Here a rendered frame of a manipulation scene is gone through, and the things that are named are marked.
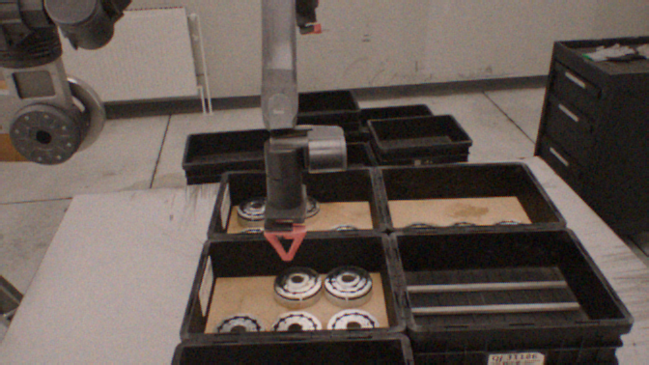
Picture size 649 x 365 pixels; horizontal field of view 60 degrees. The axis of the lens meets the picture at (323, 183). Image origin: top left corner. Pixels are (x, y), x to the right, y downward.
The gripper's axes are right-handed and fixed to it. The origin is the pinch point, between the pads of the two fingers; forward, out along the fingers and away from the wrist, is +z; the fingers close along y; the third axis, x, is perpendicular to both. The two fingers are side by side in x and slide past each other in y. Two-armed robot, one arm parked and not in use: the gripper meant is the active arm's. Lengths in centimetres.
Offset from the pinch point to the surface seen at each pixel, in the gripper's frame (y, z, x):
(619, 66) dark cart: 144, 19, -128
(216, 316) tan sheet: 7.6, 23.5, 16.2
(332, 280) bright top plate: 14.1, 20.0, -7.9
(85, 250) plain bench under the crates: 49, 37, 61
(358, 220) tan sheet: 41.2, 23.2, -15.2
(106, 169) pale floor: 226, 108, 127
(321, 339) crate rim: -9.3, 13.2, -5.5
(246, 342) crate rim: -9.5, 13.4, 7.3
